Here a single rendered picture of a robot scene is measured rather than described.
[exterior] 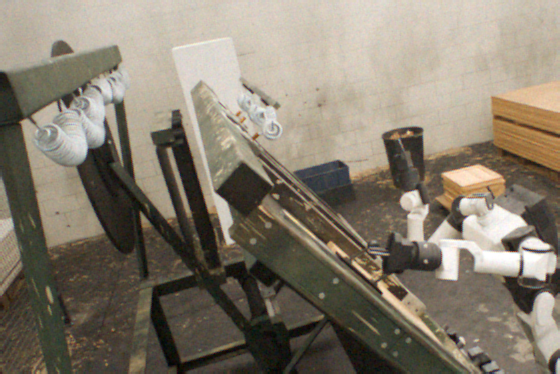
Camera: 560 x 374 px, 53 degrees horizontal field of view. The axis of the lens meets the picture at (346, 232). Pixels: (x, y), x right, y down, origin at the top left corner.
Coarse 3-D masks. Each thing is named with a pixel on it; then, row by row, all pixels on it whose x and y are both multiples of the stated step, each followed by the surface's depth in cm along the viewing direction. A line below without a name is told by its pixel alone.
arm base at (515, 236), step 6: (522, 228) 195; (528, 228) 190; (534, 228) 190; (510, 234) 195; (516, 234) 191; (522, 234) 188; (528, 234) 188; (504, 240) 194; (510, 240) 192; (516, 240) 190; (504, 246) 196; (510, 246) 195
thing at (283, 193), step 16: (272, 112) 199; (240, 128) 192; (256, 144) 194; (272, 176) 201; (272, 192) 203; (288, 192) 205; (288, 208) 207; (304, 208) 209; (320, 224) 213; (336, 240) 217; (352, 240) 224; (352, 256) 221; (368, 256) 224; (368, 272) 226; (400, 288) 233; (416, 304) 238
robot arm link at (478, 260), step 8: (440, 240) 167; (448, 240) 165; (456, 240) 164; (464, 240) 164; (464, 248) 166; (472, 248) 163; (472, 256) 169; (480, 256) 163; (480, 264) 163; (480, 272) 165
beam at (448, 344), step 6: (426, 318) 237; (432, 318) 252; (426, 324) 234; (432, 324) 232; (432, 330) 229; (438, 330) 227; (438, 336) 224; (444, 336) 222; (444, 342) 220; (450, 342) 219; (450, 348) 215; (456, 348) 216; (456, 354) 211; (462, 354) 214; (462, 360) 207; (468, 360) 213; (468, 366) 203; (474, 372) 199; (480, 372) 209
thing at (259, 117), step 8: (240, 80) 261; (256, 88) 216; (240, 96) 261; (264, 96) 194; (240, 104) 256; (256, 104) 213; (272, 104) 176; (248, 112) 225; (256, 112) 204; (264, 112) 195; (256, 120) 203; (264, 120) 190; (272, 120) 179; (264, 128) 185; (272, 128) 183; (280, 128) 185; (264, 136) 187; (272, 136) 192
